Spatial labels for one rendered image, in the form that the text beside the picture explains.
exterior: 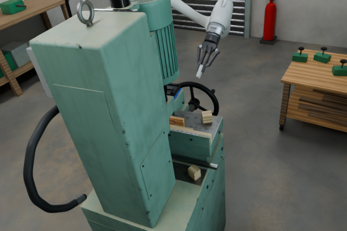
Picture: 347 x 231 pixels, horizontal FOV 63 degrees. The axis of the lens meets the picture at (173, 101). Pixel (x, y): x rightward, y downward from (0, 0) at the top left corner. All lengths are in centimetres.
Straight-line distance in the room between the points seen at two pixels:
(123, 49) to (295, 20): 354
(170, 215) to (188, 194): 12
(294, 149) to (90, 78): 204
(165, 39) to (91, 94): 37
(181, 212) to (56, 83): 66
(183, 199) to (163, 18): 68
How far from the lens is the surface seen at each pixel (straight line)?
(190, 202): 117
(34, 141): 88
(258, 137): 258
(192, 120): 135
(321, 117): 257
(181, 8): 169
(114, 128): 78
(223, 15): 155
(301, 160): 246
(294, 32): 417
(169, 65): 104
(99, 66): 67
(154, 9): 94
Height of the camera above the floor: 176
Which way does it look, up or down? 35 degrees down
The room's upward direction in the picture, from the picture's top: 8 degrees counter-clockwise
